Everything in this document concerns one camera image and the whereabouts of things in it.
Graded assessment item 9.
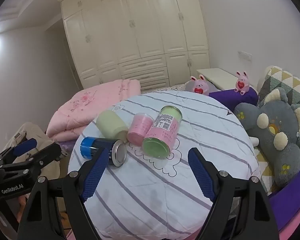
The small pink cup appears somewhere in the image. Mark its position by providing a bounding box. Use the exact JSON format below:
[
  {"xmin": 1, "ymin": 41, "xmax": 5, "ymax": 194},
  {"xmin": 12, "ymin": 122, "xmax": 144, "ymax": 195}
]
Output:
[{"xmin": 126, "ymin": 112, "xmax": 155, "ymax": 146}]

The grey koala plush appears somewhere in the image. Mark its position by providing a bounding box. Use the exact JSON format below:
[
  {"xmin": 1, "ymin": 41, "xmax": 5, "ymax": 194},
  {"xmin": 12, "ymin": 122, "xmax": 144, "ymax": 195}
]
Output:
[{"xmin": 234, "ymin": 87, "xmax": 300, "ymax": 189}]

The folded pink quilt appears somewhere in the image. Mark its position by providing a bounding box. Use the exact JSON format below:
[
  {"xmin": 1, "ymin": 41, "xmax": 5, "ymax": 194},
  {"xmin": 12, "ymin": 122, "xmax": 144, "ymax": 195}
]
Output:
[{"xmin": 45, "ymin": 79, "xmax": 142, "ymax": 142}]

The tall pink green cup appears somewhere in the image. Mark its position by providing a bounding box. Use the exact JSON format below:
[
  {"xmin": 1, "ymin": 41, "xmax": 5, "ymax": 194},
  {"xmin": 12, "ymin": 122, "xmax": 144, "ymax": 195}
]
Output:
[{"xmin": 142, "ymin": 105, "xmax": 183, "ymax": 160}]

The pale green cup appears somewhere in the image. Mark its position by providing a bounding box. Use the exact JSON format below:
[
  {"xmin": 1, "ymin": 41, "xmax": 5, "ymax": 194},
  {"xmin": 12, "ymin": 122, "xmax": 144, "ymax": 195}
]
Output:
[{"xmin": 96, "ymin": 110, "xmax": 129, "ymax": 140}]

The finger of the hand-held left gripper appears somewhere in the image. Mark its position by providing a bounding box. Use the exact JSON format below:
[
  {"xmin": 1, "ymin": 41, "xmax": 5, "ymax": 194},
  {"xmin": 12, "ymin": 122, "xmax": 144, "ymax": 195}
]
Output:
[
  {"xmin": 0, "ymin": 142, "xmax": 62, "ymax": 178},
  {"xmin": 0, "ymin": 138, "xmax": 38, "ymax": 167}
]

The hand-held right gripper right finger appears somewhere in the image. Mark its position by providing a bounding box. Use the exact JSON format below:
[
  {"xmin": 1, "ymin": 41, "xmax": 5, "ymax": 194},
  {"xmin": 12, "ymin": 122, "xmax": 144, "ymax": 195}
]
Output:
[{"xmin": 187, "ymin": 147, "xmax": 280, "ymax": 240}]

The white nightstand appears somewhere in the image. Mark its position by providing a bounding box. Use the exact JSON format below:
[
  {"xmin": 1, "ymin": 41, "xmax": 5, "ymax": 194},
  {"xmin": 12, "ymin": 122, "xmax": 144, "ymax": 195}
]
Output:
[{"xmin": 196, "ymin": 67, "xmax": 259, "ymax": 92}]

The blue metal cup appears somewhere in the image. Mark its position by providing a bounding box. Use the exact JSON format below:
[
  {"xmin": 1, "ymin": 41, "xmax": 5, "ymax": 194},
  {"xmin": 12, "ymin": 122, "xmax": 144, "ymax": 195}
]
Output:
[{"xmin": 79, "ymin": 136, "xmax": 127, "ymax": 167}]

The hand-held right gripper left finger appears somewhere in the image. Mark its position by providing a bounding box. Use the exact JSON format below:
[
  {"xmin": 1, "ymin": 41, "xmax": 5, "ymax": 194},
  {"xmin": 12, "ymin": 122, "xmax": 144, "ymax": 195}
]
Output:
[{"xmin": 16, "ymin": 147, "xmax": 108, "ymax": 240}]

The pink rabbit toy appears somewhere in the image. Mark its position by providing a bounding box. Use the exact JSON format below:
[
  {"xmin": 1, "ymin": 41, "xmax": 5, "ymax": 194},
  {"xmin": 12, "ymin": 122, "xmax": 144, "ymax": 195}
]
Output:
[
  {"xmin": 189, "ymin": 74, "xmax": 210, "ymax": 96},
  {"xmin": 234, "ymin": 70, "xmax": 251, "ymax": 95}
]

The beige garment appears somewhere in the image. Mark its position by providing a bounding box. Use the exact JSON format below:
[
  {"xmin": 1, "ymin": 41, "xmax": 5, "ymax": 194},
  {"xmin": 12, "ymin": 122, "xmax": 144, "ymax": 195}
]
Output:
[{"xmin": 0, "ymin": 122, "xmax": 65, "ymax": 180}]

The purple bedsheet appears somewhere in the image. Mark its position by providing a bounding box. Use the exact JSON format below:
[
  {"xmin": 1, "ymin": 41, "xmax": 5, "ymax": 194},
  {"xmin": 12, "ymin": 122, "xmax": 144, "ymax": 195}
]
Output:
[{"xmin": 209, "ymin": 86, "xmax": 300, "ymax": 233}]

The cream wardrobe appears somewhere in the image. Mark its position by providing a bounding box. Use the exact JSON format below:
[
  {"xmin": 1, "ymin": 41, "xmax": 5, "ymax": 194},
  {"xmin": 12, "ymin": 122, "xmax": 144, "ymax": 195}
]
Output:
[{"xmin": 60, "ymin": 0, "xmax": 211, "ymax": 90}]

